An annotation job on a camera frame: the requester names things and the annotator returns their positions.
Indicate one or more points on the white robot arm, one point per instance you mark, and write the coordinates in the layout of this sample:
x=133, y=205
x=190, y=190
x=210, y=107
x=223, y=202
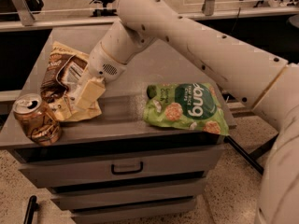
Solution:
x=266, y=84

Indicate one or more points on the grey drawer cabinet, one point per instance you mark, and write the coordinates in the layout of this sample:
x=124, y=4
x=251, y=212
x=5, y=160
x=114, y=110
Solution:
x=76, y=169

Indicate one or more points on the black handle bottom left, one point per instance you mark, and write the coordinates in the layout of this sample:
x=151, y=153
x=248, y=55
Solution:
x=32, y=206

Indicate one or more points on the orange soda can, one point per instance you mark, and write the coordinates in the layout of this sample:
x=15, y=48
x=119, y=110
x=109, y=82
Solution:
x=37, y=119

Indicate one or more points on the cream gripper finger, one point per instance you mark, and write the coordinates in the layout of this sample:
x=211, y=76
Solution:
x=89, y=92
x=76, y=82

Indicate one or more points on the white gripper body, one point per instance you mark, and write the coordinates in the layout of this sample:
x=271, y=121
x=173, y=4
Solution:
x=102, y=62

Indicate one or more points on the black drawer handle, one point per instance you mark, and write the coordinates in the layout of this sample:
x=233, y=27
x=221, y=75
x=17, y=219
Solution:
x=127, y=168

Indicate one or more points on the brown chip bag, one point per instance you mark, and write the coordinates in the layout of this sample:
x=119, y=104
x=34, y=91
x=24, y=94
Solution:
x=58, y=89

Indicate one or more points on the green rice chips bag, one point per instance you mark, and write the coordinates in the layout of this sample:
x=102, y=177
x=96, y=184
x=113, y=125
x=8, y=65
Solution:
x=187, y=106

